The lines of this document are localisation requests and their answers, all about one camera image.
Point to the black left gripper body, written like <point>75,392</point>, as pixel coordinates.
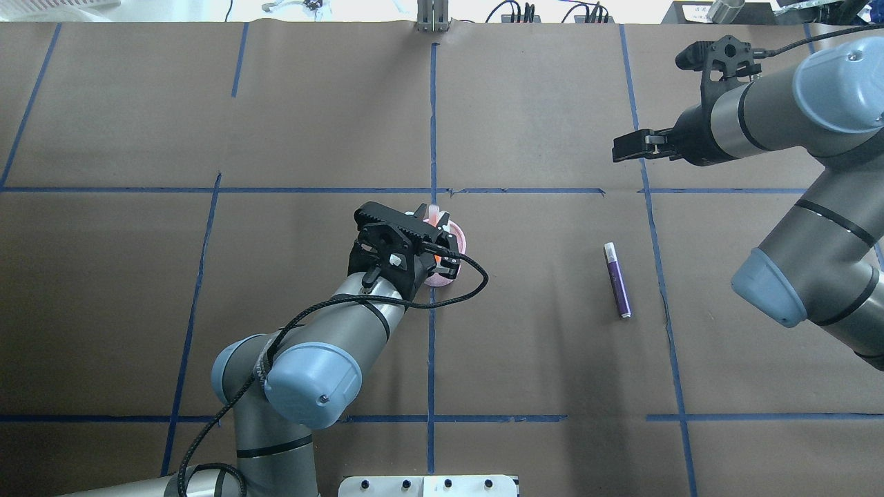
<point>416,275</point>

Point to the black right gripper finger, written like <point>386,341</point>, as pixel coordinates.
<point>643,144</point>

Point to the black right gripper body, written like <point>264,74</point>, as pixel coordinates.
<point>693,137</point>

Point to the purple highlighter pen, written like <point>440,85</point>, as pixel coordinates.
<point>619,288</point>

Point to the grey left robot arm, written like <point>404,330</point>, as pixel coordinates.
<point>277,389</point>

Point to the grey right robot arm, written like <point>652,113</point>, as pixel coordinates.
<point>811,266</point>

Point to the aluminium frame post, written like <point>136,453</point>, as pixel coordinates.
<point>432,16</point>

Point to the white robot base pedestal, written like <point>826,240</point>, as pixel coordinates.
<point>430,485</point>

